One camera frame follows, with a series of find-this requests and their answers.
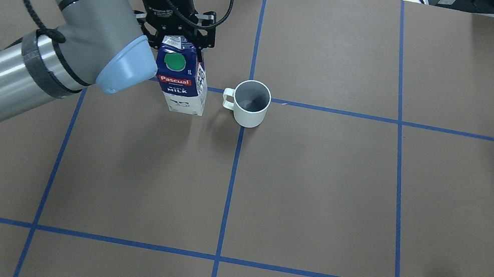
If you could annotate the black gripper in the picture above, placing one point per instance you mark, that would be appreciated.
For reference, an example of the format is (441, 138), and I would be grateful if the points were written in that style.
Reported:
(173, 2)

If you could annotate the blue Pascual milk carton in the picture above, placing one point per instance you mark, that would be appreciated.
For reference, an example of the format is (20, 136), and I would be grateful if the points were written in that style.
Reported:
(181, 75)

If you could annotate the white ribbed HOME mug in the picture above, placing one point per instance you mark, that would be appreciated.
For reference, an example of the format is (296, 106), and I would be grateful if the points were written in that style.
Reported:
(249, 102)

